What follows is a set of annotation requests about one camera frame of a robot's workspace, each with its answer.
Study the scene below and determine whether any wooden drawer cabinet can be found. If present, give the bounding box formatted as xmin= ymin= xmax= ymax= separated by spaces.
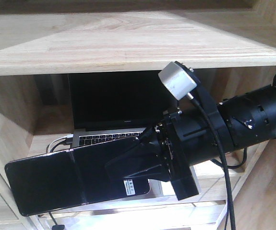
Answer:
xmin=0 ymin=0 xmax=276 ymax=230

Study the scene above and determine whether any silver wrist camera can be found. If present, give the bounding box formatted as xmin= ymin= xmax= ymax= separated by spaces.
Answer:
xmin=158 ymin=61 xmax=198 ymax=101

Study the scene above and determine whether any silver laptop black screen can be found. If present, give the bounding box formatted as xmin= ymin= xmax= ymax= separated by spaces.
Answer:
xmin=68 ymin=70 xmax=178 ymax=147

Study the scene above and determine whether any black camera cable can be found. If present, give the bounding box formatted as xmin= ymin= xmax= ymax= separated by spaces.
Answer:
xmin=187 ymin=92 xmax=248 ymax=230

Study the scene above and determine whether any black smartphone with white sticker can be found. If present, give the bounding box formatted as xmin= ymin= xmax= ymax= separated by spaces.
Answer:
xmin=4 ymin=137 xmax=150 ymax=216

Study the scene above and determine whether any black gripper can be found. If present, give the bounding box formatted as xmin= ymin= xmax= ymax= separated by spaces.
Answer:
xmin=105 ymin=105 xmax=231 ymax=200

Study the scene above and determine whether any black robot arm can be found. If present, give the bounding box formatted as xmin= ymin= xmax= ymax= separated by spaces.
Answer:
xmin=105 ymin=75 xmax=276 ymax=200

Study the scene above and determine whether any white laptop cable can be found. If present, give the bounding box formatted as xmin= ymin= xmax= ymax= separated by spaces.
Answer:
xmin=47 ymin=135 xmax=73 ymax=154

